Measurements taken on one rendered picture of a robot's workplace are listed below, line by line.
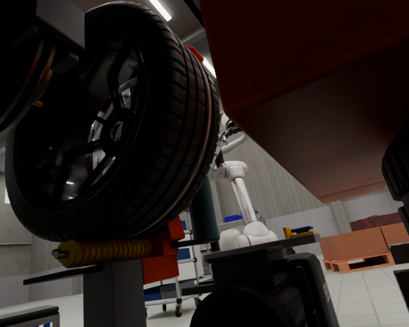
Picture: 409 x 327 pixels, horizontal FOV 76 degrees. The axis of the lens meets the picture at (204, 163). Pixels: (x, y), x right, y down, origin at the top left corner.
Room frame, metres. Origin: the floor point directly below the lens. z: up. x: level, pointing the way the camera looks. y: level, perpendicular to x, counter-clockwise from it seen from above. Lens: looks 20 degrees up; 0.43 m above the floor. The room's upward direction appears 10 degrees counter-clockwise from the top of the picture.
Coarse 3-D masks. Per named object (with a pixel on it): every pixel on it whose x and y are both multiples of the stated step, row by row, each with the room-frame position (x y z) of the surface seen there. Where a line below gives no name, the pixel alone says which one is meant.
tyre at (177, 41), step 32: (160, 32) 0.45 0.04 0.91; (160, 64) 0.45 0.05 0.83; (192, 64) 0.53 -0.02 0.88; (160, 96) 0.46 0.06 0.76; (192, 96) 0.51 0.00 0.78; (160, 128) 0.46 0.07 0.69; (192, 128) 0.54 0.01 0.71; (128, 160) 0.50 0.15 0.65; (160, 160) 0.50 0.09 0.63; (192, 160) 0.58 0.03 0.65; (96, 192) 0.54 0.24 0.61; (128, 192) 0.51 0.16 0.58; (160, 192) 0.57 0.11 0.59; (192, 192) 0.67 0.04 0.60; (32, 224) 0.64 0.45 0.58; (64, 224) 0.59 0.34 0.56; (96, 224) 0.55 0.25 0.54; (128, 224) 0.61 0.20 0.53; (160, 224) 0.71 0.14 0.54
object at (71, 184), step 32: (96, 32) 0.55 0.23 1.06; (128, 32) 0.49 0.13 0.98; (96, 64) 0.68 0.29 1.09; (128, 64) 0.70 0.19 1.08; (64, 96) 0.73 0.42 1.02; (96, 96) 0.80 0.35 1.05; (32, 128) 0.71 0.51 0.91; (64, 128) 0.79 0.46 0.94; (128, 128) 0.71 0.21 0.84; (32, 160) 0.72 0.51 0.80; (64, 160) 0.81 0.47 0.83; (32, 192) 0.65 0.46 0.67; (64, 192) 0.75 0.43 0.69
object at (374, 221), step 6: (372, 216) 5.24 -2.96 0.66; (378, 216) 4.99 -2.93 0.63; (384, 216) 4.98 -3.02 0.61; (390, 216) 4.96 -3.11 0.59; (396, 216) 4.95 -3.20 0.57; (354, 222) 5.40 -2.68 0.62; (360, 222) 5.10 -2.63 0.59; (366, 222) 5.03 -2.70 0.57; (372, 222) 5.01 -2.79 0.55; (378, 222) 5.00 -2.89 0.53; (384, 222) 4.98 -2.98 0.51; (390, 222) 4.97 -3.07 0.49; (396, 222) 4.95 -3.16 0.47; (402, 222) 4.94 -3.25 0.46; (354, 228) 5.53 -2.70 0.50; (360, 228) 5.22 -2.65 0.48; (366, 228) 5.03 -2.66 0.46
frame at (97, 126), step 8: (136, 80) 0.80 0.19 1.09; (120, 88) 0.85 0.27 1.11; (128, 88) 0.82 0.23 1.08; (128, 96) 0.88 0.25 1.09; (104, 104) 0.88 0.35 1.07; (112, 104) 0.87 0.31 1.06; (104, 112) 0.88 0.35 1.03; (96, 128) 0.90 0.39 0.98; (96, 136) 0.92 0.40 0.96; (96, 152) 0.93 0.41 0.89; (104, 152) 0.96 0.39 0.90; (216, 152) 0.74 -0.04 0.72; (88, 160) 0.92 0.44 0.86; (96, 160) 0.93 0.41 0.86; (88, 168) 0.92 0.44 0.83; (184, 208) 0.80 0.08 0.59
